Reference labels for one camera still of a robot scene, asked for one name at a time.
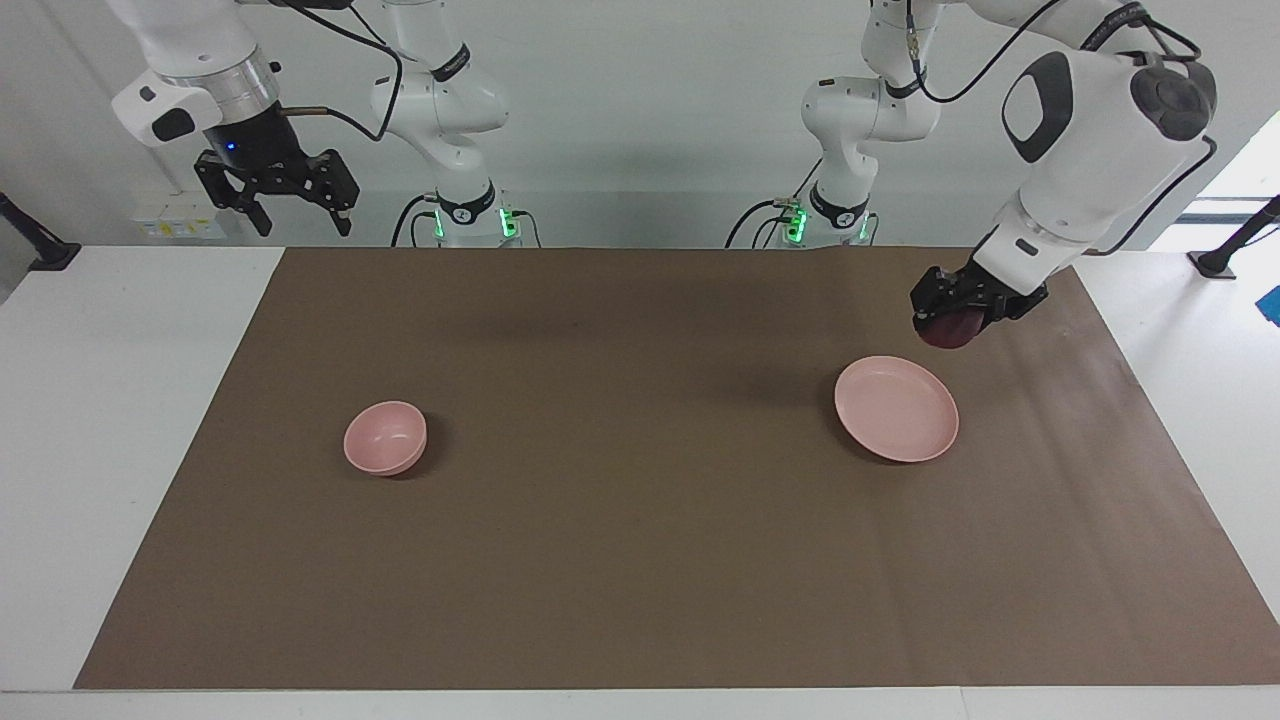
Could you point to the red apple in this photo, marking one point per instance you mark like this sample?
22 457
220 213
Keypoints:
950 332

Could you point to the pink bowl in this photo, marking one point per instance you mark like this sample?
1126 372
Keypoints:
385 440

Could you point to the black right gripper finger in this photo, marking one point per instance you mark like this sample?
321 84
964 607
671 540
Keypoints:
225 185
338 180

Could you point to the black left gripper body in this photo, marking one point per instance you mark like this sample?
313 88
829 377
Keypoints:
990 290

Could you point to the blue object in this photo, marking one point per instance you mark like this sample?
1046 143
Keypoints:
1272 305

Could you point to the brown paper table mat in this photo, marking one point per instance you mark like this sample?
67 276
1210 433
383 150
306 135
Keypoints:
640 560

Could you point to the black mounting stand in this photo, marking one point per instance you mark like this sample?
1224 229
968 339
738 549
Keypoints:
45 255
1225 255

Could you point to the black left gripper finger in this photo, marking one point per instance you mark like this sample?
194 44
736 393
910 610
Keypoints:
998 312
925 295

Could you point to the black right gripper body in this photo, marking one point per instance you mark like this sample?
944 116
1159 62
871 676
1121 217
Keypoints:
250 140

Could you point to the white wall socket box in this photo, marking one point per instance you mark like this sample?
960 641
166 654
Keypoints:
175 225

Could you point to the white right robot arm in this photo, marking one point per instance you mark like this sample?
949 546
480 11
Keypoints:
440 100

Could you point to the pink plate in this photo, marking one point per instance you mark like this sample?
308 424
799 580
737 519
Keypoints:
895 410

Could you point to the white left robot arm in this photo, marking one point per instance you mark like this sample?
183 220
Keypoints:
1100 140

